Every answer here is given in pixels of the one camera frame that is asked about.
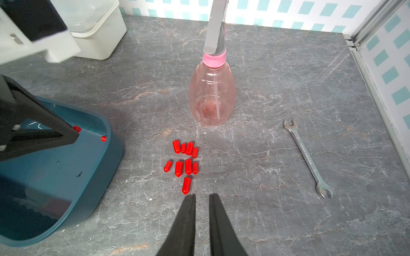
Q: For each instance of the red sleeve one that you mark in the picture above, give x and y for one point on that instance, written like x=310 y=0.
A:
x=195 y=152

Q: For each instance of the red sleeve six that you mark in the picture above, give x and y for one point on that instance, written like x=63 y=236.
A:
x=188 y=167

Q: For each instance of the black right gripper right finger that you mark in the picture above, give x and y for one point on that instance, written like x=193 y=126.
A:
x=223 y=240

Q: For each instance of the red sleeve seven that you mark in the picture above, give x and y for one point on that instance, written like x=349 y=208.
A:
x=195 y=168

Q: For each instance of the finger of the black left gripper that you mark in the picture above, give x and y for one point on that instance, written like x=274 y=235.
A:
x=38 y=128

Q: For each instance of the teal plastic storage box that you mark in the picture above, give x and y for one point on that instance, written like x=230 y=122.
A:
x=56 y=188

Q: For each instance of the white plastic storage case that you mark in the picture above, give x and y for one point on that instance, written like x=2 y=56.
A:
x=97 y=26

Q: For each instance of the red sleeve five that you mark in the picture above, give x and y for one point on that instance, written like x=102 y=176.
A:
x=179 y=168

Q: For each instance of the red sleeve three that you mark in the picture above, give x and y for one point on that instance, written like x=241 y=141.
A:
x=186 y=185

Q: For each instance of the red sleeve eight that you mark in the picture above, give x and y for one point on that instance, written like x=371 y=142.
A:
x=77 y=129

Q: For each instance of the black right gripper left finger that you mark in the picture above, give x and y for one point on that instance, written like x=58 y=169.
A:
x=180 y=240

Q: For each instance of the red sleeve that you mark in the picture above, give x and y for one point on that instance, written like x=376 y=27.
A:
x=183 y=148
x=189 y=148
x=176 y=146

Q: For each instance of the red sleeve four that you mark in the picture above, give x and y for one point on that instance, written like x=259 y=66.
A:
x=168 y=166

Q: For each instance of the silver open-end wrench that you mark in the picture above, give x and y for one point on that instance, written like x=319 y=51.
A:
x=322 y=188

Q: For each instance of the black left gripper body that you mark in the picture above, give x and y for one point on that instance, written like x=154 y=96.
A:
x=15 y=106

